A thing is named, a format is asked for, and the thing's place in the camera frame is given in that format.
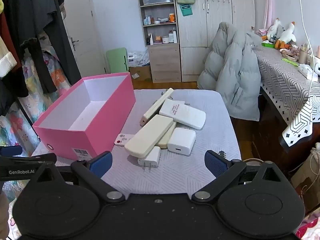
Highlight dark navy jacket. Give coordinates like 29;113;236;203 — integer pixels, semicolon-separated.
0;79;29;117

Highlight black frayed-hem garment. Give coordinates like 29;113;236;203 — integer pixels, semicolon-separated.
2;0;58;98

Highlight long slim cream remote control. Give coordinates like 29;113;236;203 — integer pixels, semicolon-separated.
140;88;174;127

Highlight white charger block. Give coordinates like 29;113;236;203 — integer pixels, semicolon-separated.
167;127;196;155

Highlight pink curtain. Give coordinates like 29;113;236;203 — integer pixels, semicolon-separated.
264;0;276;30

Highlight white fleece garment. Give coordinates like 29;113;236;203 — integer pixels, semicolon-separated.
0;35;17;78

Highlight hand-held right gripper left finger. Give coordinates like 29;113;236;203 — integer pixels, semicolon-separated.
37;151;126;204

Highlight brown paper bag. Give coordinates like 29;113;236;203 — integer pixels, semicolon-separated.
291;142;320;213

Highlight white plush goose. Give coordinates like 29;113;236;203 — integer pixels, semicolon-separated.
261;18;285;43
275;22;297;50

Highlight green folding table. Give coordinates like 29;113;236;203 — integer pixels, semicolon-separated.
106;47;130;74

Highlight pink cloth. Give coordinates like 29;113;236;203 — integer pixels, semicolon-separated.
295;217;320;240

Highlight wooden bookshelf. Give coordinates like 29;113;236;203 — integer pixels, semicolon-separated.
137;0;182;83

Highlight white quilted cover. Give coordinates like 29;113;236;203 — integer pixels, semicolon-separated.
31;89;242;198

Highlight white door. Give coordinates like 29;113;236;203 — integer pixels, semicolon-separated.
56;0;107;78

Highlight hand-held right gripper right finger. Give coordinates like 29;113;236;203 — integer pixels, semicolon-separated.
191;150;287;204

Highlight small white remote red button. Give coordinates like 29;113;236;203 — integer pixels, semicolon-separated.
114;133;135;147

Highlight cream remote control pink panel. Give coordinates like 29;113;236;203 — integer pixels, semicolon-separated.
155;122;177;149

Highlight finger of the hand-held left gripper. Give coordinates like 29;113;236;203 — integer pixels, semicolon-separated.
0;145;23;157
0;153;57;165

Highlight grey puffer jacket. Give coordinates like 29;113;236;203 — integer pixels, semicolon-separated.
197;22;263;122

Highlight pink cardboard box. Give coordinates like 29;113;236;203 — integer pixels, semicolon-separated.
32;72;136;161

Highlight light wooden wardrobe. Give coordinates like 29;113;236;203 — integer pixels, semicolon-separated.
175;0;256;82

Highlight teal hanging pouch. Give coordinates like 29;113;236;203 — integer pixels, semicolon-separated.
180;4;194;17

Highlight white cable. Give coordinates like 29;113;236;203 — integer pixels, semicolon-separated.
295;0;316;100

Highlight desk with patterned tablecloth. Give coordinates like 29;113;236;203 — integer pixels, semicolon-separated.
252;44;320;148

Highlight wide cream remote control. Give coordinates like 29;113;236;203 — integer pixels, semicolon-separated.
124;114;174;158

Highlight plastic wrapped tissue packs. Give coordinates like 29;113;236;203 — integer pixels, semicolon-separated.
127;51;150;67

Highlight dark grey hanging shirt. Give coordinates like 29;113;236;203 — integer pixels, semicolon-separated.
29;0;82;93

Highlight red garment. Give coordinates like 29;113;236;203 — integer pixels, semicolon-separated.
0;11;23;80

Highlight white remote control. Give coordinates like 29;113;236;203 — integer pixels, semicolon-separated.
159;99;206;130

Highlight white plug charger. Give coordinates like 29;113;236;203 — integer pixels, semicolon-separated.
137;146;161;172

